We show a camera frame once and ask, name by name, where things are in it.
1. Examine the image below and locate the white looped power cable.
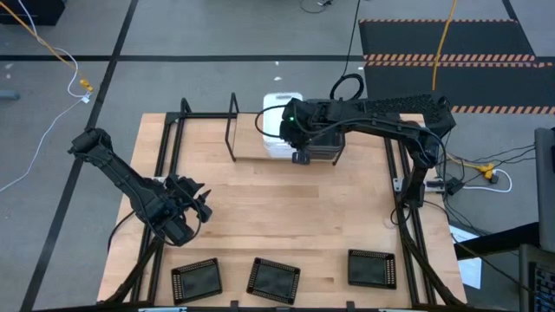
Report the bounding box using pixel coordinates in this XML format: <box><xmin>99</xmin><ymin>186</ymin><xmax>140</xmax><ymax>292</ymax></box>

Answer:
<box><xmin>462</xmin><ymin>167</ymin><xmax>513</xmax><ymax>194</ymax></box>

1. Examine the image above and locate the thin black cable loop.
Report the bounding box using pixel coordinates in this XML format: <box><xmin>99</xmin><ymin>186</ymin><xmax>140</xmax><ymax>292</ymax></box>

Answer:
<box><xmin>299</xmin><ymin>0</ymin><xmax>336</xmax><ymax>15</ymax></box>

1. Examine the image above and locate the white paper sheet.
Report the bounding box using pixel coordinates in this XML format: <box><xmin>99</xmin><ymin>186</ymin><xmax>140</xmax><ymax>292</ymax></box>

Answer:
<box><xmin>447</xmin><ymin>224</ymin><xmax>483</xmax><ymax>290</ymax></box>

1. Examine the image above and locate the yellow cable with plug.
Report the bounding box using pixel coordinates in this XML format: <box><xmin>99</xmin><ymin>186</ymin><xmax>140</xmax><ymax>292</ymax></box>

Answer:
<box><xmin>0</xmin><ymin>2</ymin><xmax>95</xmax><ymax>94</ymax></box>

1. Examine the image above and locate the black cabinet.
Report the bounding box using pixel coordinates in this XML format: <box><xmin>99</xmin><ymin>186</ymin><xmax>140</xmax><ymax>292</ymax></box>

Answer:
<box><xmin>0</xmin><ymin>0</ymin><xmax>67</xmax><ymax>27</ymax></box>

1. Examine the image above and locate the yellow power plug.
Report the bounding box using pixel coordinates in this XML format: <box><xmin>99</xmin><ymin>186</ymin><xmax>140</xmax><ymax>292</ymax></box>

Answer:
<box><xmin>475</xmin><ymin>161</ymin><xmax>498</xmax><ymax>181</ymax></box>

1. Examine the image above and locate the black hazard-striped floor mat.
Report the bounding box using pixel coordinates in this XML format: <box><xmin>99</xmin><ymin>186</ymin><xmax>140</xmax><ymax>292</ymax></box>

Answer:
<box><xmin>358</xmin><ymin>17</ymin><xmax>555</xmax><ymax>116</ymax></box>

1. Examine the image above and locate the grey keyboard device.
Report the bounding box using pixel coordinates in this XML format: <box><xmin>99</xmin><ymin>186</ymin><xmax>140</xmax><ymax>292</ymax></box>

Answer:
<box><xmin>517</xmin><ymin>243</ymin><xmax>555</xmax><ymax>312</ymax></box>

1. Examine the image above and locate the grey monitor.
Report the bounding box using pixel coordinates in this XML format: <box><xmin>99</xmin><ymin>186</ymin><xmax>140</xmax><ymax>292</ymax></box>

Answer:
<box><xmin>533</xmin><ymin>127</ymin><xmax>555</xmax><ymax>253</ymax></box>

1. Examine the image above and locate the white floor cable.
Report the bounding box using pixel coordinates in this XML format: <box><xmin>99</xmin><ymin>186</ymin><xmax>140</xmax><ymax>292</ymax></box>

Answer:
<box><xmin>0</xmin><ymin>0</ymin><xmax>91</xmax><ymax>194</ymax></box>

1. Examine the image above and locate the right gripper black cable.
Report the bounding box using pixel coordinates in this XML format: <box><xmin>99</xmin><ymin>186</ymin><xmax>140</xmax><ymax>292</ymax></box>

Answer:
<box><xmin>254</xmin><ymin>104</ymin><xmax>304</xmax><ymax>141</ymax></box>

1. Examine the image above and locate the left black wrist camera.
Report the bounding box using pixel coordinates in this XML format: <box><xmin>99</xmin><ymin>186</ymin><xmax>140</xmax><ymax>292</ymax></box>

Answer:
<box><xmin>166</xmin><ymin>215</ymin><xmax>197</xmax><ymax>248</ymax></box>

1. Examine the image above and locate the black aluminium table frame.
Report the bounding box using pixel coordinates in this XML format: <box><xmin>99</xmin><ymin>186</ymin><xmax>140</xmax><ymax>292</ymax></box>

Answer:
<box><xmin>103</xmin><ymin>97</ymin><xmax>467</xmax><ymax>312</ymax></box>

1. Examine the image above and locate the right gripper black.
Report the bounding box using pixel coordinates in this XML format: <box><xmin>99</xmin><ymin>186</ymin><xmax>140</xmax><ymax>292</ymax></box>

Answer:
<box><xmin>279</xmin><ymin>97</ymin><xmax>337</xmax><ymax>153</ymax></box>

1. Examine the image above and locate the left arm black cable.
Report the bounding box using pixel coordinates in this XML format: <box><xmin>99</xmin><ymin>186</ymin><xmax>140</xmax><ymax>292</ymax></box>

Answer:
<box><xmin>107</xmin><ymin>209</ymin><xmax>138</xmax><ymax>253</ymax></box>

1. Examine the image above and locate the black power adapter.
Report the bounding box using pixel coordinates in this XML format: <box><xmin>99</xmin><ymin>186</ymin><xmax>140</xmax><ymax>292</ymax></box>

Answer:
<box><xmin>446</xmin><ymin>176</ymin><xmax>466</xmax><ymax>197</ymax></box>

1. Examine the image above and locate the yellow floor cable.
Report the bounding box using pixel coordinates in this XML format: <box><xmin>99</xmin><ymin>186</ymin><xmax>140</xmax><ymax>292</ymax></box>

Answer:
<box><xmin>431</xmin><ymin>0</ymin><xmax>459</xmax><ymax>92</ymax></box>

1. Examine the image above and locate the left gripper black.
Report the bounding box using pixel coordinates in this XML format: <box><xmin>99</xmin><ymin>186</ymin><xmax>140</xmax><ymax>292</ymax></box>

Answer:
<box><xmin>155</xmin><ymin>174</ymin><xmax>214</xmax><ymax>224</ymax></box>

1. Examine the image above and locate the white plastic basket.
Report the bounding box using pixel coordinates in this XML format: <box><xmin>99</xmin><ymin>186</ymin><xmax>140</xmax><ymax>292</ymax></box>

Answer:
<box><xmin>262</xmin><ymin>91</ymin><xmax>304</xmax><ymax>159</ymax></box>

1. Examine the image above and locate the black coiled floor cable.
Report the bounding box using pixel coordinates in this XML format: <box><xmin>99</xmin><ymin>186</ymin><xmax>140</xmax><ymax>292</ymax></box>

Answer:
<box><xmin>330</xmin><ymin>0</ymin><xmax>366</xmax><ymax>102</ymax></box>

